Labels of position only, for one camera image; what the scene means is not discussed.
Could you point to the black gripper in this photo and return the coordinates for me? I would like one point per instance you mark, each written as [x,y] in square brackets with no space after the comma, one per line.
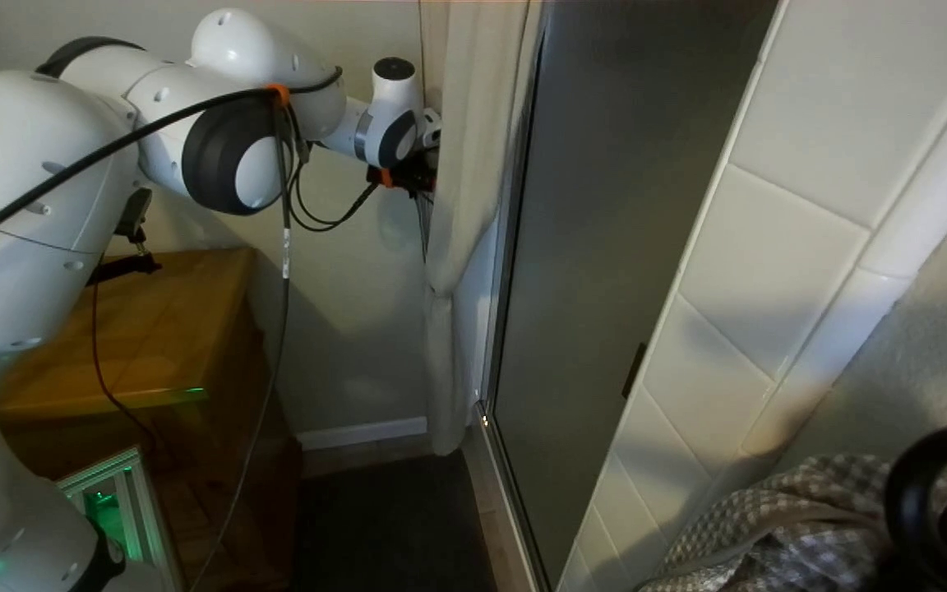
[404,164]

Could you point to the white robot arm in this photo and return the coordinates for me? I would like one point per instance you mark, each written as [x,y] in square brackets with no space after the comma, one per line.
[80,133]

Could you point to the cream fabric curtain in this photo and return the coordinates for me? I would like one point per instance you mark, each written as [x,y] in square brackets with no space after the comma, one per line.
[485,61]

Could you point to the wooden table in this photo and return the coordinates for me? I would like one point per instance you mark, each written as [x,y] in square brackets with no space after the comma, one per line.
[173,361]

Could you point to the green lit control box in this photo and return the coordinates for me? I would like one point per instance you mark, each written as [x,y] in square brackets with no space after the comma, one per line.
[119,497]

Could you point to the grey checkered cloth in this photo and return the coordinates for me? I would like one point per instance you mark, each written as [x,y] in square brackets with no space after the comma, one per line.
[814,527]

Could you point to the black curled metal scroll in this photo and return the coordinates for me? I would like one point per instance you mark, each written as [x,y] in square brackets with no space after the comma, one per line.
[915,520]

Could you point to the glass door with frame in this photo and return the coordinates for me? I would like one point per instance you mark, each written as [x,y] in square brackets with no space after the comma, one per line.
[626,118]

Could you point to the black camera on stand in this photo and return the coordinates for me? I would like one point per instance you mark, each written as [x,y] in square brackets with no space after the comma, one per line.
[132,228]

